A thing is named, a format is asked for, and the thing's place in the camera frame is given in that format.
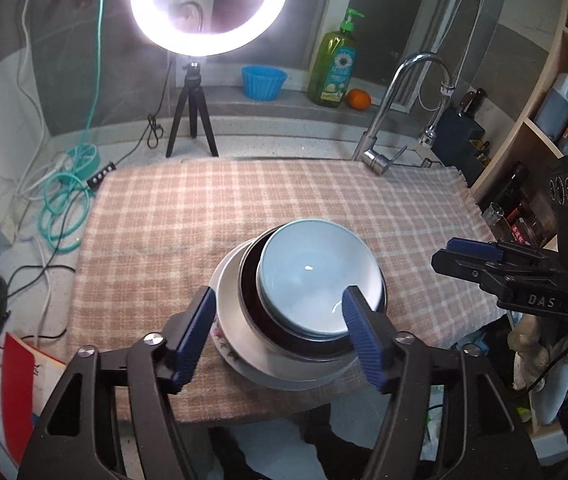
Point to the white plate green leaf print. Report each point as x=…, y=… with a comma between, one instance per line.
x=229, y=300

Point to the person's right forearm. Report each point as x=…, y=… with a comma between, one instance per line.
x=563, y=375

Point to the large steel bowl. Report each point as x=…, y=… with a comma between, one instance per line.
x=251, y=310

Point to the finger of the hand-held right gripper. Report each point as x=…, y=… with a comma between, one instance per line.
x=463, y=246
x=458, y=267

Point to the green dish soap bottle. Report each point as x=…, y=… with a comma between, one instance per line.
x=334, y=70

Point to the chrome kitchen faucet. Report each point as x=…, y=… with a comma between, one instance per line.
x=388, y=100

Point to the dark knife block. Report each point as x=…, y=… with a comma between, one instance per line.
x=463, y=130

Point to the beige checked cloth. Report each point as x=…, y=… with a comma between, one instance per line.
x=164, y=220

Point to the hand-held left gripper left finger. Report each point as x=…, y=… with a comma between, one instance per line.
x=194, y=330

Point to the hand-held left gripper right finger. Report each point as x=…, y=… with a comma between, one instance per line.
x=363, y=335

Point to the chrome sink knob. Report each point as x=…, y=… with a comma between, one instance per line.
x=424, y=163

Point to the orange fruit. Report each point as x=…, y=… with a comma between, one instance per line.
x=358, y=100

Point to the blue ribbed cup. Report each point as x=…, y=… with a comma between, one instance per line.
x=264, y=85

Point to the teal power strip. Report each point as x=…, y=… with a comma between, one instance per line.
x=89, y=157

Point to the person's right hand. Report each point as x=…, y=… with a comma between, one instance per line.
x=528, y=350

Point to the dark glass bottle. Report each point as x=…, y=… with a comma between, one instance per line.
x=513, y=180

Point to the wooden shelf unit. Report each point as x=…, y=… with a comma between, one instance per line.
x=523, y=125

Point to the plain white bowl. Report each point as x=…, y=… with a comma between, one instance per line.
x=309, y=280

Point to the black mini tripod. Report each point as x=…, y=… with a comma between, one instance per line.
x=191, y=105

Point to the small drinking glass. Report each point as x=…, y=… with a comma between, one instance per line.
x=493, y=214

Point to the red booklet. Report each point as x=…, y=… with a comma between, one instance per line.
x=19, y=385

